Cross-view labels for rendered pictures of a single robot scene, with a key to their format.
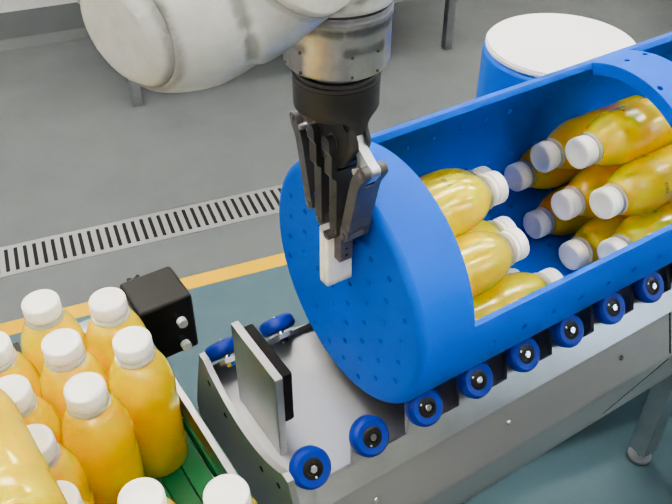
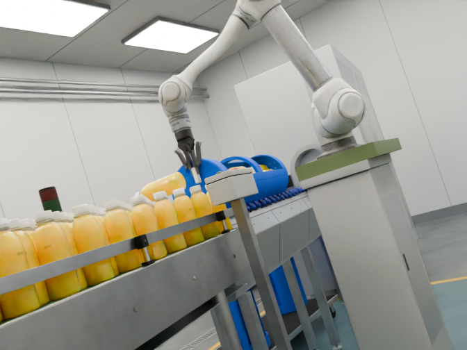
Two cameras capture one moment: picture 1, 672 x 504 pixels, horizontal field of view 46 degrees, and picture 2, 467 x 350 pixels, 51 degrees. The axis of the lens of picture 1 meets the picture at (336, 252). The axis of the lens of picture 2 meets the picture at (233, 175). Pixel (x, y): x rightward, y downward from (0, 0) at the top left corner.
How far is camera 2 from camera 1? 1.76 m
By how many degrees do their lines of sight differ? 54
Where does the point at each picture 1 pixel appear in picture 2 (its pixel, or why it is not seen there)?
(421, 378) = not seen: hidden behind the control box
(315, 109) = (183, 134)
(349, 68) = (187, 123)
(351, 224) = (199, 157)
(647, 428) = (308, 332)
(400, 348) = not seen: hidden behind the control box
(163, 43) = (178, 87)
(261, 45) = (186, 92)
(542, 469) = not seen: outside the picture
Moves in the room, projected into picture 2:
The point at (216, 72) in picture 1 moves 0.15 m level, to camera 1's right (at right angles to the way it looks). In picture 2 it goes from (183, 94) to (215, 90)
